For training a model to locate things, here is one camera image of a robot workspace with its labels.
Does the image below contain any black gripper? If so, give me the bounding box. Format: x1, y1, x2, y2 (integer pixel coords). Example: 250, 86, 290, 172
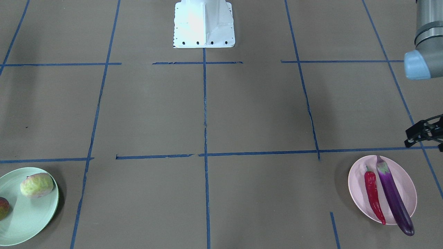
406, 114, 443, 152

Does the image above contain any red chili pepper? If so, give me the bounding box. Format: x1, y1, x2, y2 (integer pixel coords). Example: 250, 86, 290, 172
364, 165, 386, 225

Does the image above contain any purple eggplant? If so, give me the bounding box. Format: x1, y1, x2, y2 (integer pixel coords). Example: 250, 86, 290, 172
376, 155, 415, 236

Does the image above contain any pink green peach half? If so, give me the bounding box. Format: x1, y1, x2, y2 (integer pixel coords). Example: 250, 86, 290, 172
20, 172, 54, 199

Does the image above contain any green red pomegranate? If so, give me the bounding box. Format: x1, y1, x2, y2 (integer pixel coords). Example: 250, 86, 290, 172
0, 197, 10, 220

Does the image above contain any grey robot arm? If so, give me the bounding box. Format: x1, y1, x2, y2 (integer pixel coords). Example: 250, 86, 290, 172
404, 0, 443, 151

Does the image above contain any pink plate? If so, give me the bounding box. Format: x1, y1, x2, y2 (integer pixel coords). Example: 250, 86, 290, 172
347, 155, 417, 225

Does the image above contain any light green plate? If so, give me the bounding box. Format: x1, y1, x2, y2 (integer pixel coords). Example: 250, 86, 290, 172
0, 167, 60, 246

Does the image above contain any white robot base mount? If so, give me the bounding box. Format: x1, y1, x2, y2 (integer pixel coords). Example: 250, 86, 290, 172
173, 0, 236, 48

